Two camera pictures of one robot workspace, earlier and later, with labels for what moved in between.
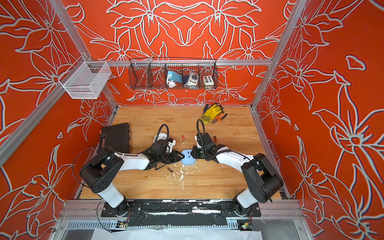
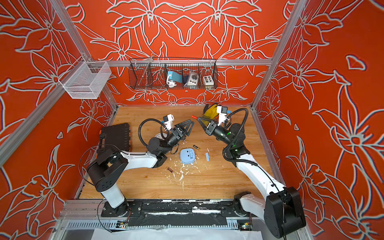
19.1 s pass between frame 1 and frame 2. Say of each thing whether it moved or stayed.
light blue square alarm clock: stayed
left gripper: moved
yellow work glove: stayed
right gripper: moved
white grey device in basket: stayed
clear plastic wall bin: stayed
